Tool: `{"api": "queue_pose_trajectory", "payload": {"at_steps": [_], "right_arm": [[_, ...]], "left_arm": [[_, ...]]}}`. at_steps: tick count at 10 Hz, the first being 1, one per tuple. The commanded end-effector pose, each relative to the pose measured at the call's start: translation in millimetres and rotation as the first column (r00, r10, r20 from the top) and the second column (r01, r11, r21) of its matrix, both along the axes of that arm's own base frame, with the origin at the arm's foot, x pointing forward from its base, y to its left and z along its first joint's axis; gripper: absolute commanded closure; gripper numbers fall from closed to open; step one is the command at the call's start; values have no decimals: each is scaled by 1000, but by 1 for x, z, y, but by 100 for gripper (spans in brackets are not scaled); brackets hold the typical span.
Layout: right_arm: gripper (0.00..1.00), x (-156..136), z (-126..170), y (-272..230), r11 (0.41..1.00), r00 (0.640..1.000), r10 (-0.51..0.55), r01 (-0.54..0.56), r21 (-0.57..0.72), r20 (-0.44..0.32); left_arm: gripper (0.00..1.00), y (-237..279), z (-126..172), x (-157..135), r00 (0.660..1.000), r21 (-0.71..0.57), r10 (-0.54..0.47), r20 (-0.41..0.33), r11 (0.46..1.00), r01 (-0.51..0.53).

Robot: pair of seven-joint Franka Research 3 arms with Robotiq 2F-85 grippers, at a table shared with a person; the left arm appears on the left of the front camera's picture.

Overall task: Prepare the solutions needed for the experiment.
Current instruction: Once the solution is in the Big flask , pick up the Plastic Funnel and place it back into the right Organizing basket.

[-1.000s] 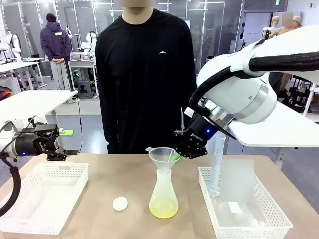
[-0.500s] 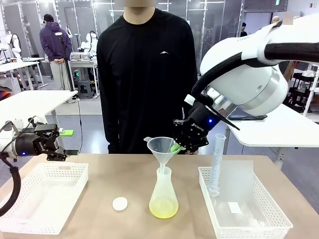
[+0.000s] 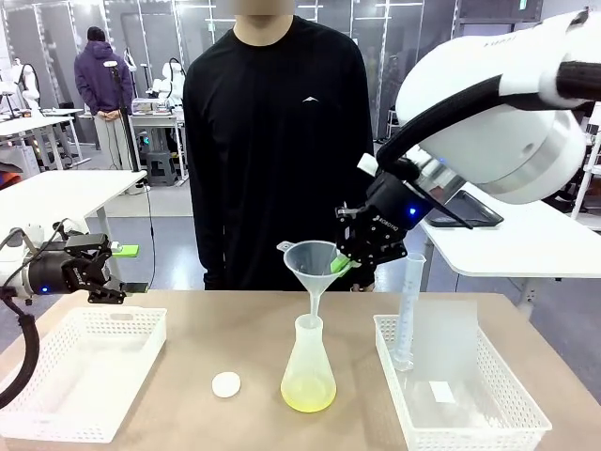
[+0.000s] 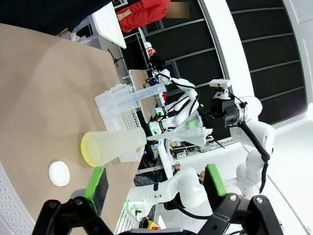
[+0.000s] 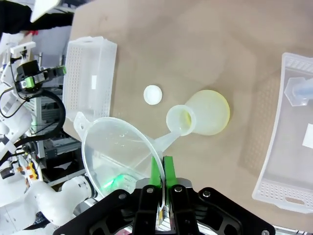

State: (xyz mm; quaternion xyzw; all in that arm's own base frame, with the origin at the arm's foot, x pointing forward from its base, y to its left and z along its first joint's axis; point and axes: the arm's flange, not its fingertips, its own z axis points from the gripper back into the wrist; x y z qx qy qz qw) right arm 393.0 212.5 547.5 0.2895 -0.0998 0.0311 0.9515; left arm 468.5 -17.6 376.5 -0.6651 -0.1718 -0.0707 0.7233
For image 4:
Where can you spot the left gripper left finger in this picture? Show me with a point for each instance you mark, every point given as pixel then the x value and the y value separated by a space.
pixel 94 183

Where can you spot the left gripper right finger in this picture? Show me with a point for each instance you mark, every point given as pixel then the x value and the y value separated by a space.
pixel 215 181

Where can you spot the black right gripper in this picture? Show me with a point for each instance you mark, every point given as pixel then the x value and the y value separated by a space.
pixel 227 115

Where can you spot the translucent plastic funnel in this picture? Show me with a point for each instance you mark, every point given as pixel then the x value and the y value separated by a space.
pixel 181 133

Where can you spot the white round flask cap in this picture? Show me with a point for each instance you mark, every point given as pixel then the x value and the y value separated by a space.
pixel 58 173

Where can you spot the translucent plastic conical flask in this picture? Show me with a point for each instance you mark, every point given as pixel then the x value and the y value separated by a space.
pixel 110 147

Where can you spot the clear plastic graduated cylinder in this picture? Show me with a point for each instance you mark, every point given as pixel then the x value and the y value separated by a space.
pixel 146 91

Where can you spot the white perforated plastic basket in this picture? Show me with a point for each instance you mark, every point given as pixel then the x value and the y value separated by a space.
pixel 110 110
pixel 12 208

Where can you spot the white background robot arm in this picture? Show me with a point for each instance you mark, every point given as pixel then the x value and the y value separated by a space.
pixel 182 107

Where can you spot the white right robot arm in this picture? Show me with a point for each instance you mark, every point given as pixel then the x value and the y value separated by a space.
pixel 259 137

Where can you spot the yellow emergency stop button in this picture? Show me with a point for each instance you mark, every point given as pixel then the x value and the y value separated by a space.
pixel 152 225

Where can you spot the wooden background table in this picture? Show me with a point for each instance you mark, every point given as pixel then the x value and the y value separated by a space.
pixel 141 80

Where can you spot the small black tripod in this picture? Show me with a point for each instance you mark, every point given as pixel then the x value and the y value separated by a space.
pixel 115 58

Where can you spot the figure in orange-red jacket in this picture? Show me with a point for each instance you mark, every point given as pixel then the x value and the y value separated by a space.
pixel 139 14

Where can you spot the person in black sweater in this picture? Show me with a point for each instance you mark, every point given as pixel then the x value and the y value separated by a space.
pixel 49 12

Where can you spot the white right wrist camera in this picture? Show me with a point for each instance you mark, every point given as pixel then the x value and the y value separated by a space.
pixel 220 83

